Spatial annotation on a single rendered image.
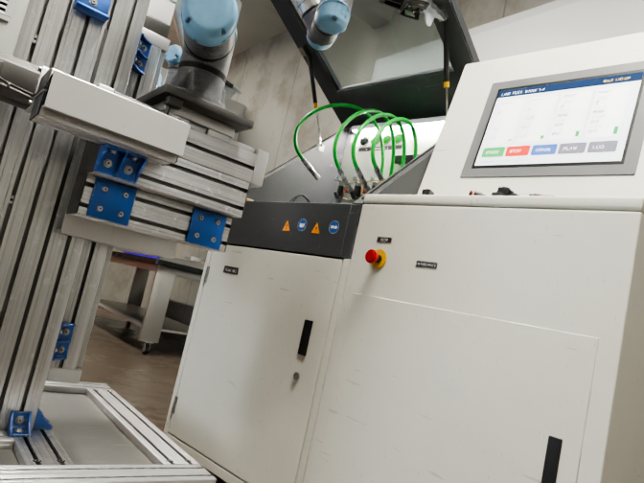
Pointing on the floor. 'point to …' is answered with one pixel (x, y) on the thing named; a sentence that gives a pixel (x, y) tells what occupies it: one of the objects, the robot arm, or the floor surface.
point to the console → (492, 321)
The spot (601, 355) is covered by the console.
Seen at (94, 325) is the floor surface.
